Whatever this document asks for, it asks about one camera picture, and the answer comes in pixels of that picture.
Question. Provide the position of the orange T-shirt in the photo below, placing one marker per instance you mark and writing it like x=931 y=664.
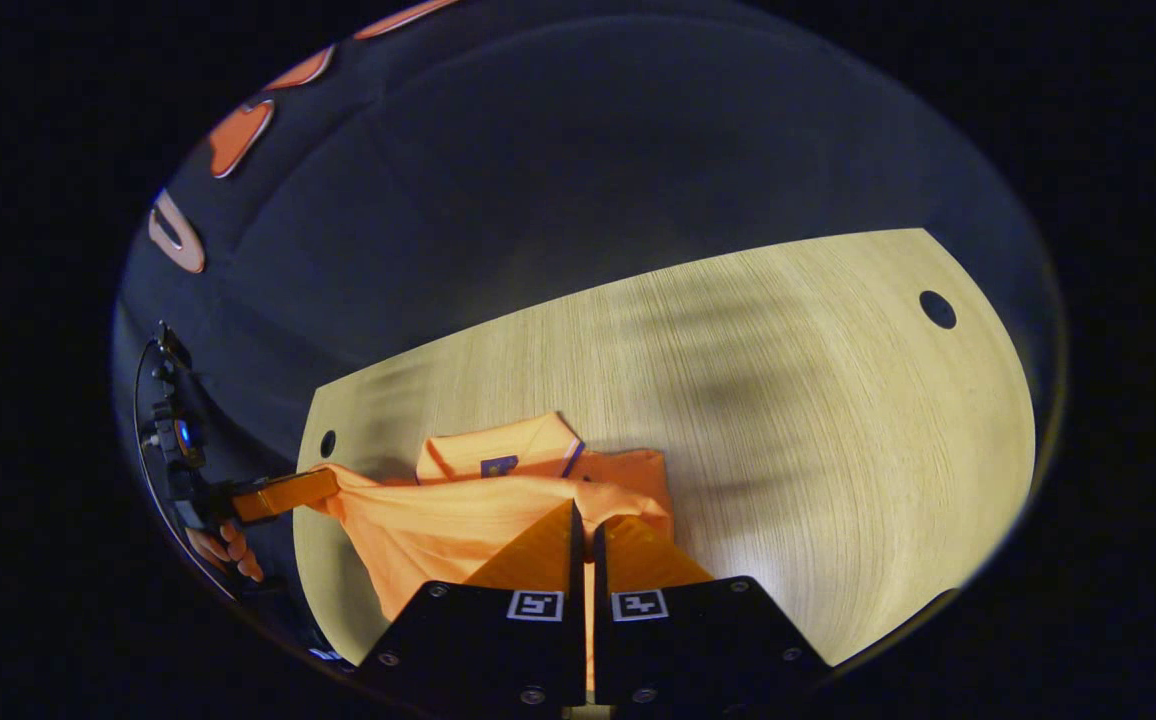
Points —
x=458 y=520

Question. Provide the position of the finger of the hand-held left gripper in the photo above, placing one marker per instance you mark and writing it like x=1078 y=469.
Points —
x=283 y=495

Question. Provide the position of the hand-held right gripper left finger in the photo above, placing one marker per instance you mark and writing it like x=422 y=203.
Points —
x=498 y=640

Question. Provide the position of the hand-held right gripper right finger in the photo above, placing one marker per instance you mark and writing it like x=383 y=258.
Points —
x=688 y=640

